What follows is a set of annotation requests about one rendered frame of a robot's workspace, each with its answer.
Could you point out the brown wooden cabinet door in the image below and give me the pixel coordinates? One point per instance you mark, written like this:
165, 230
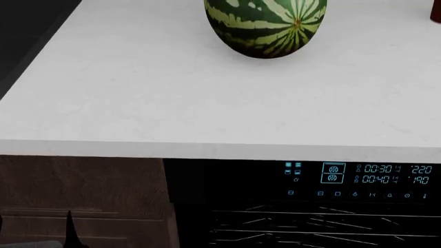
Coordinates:
82, 191

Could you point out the black built-in oven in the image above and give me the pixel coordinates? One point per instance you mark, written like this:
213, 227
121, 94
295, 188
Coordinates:
310, 206

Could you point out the dark red bottle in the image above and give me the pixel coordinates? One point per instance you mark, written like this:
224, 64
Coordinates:
435, 10

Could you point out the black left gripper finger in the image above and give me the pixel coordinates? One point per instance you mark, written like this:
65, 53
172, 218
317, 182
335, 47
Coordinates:
70, 232

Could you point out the striped green watermelon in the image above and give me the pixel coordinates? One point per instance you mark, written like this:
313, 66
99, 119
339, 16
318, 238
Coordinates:
265, 23

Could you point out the white marble countertop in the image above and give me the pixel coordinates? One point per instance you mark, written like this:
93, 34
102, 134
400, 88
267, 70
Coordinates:
172, 98

